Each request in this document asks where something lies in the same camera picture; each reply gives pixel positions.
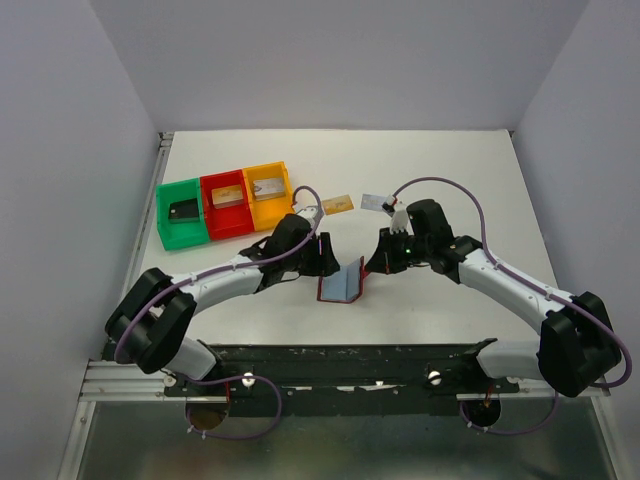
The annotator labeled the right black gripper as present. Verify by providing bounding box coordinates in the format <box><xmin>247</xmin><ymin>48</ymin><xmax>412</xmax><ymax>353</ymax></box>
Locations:
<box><xmin>365</xmin><ymin>226</ymin><xmax>431</xmax><ymax>274</ymax></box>

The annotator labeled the red leather card holder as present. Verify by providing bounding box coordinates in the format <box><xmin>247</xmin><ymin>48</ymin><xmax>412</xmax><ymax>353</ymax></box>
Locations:
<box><xmin>317</xmin><ymin>257</ymin><xmax>367</xmax><ymax>304</ymax></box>

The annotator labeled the white VIP card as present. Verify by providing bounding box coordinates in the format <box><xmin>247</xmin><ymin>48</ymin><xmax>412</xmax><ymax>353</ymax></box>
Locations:
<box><xmin>360</xmin><ymin>194</ymin><xmax>386</xmax><ymax>212</ymax></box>

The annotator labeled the gold VIP card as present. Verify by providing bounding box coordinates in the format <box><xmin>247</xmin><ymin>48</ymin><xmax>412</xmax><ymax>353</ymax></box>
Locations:
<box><xmin>322</xmin><ymin>195</ymin><xmax>354</xmax><ymax>215</ymax></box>

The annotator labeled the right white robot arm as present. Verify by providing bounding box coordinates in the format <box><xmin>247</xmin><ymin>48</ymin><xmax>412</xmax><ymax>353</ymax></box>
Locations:
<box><xmin>365</xmin><ymin>198</ymin><xmax>622</xmax><ymax>397</ymax></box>

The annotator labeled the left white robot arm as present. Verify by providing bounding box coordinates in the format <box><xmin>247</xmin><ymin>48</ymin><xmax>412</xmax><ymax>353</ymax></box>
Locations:
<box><xmin>105</xmin><ymin>214</ymin><xmax>340</xmax><ymax>395</ymax></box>

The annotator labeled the silver card stack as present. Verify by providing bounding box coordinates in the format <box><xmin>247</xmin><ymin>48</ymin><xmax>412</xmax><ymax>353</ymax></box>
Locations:
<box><xmin>252</xmin><ymin>177</ymin><xmax>286</xmax><ymax>201</ymax></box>

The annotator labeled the gold card stack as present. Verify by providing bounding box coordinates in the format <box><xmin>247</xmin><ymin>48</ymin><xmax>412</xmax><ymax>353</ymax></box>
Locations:
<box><xmin>211</xmin><ymin>184</ymin><xmax>244</xmax><ymax>208</ymax></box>

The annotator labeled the black card stack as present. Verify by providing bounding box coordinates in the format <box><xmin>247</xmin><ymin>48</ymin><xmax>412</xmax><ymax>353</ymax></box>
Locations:
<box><xmin>167</xmin><ymin>198</ymin><xmax>200</xmax><ymax>223</ymax></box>

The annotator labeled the yellow plastic bin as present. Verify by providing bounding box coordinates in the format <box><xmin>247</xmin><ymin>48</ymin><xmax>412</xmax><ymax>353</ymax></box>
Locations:
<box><xmin>242</xmin><ymin>162</ymin><xmax>293</xmax><ymax>231</ymax></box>

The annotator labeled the red plastic bin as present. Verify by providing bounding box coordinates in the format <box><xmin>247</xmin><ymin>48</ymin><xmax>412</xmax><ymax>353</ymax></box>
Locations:
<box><xmin>200</xmin><ymin>170</ymin><xmax>254</xmax><ymax>241</ymax></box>

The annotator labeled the green plastic bin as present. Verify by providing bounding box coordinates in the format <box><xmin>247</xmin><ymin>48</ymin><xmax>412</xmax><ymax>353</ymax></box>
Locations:
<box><xmin>156</xmin><ymin>178</ymin><xmax>210</xmax><ymax>251</ymax></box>

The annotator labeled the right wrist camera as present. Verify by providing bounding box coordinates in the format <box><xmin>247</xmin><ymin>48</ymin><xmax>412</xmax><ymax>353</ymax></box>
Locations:
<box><xmin>382</xmin><ymin>196</ymin><xmax>409</xmax><ymax>235</ymax></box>

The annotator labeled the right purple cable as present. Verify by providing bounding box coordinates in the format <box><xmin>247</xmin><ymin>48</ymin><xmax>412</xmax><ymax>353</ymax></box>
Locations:
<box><xmin>392</xmin><ymin>176</ymin><xmax>632</xmax><ymax>435</ymax></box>

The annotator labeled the purple cable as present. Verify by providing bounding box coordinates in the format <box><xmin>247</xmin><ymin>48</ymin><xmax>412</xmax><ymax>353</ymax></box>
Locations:
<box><xmin>113</xmin><ymin>185</ymin><xmax>323</xmax><ymax>441</ymax></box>
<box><xmin>392</xmin><ymin>176</ymin><xmax>632</xmax><ymax>435</ymax></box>

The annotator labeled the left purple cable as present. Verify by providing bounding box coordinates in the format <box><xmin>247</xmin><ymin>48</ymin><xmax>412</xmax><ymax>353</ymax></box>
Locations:
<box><xmin>113</xmin><ymin>185</ymin><xmax>323</xmax><ymax>441</ymax></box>

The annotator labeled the aluminium frame rail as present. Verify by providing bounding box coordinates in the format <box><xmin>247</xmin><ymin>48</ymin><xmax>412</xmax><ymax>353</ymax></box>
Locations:
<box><xmin>78</xmin><ymin>132</ymin><xmax>174</xmax><ymax>403</ymax></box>

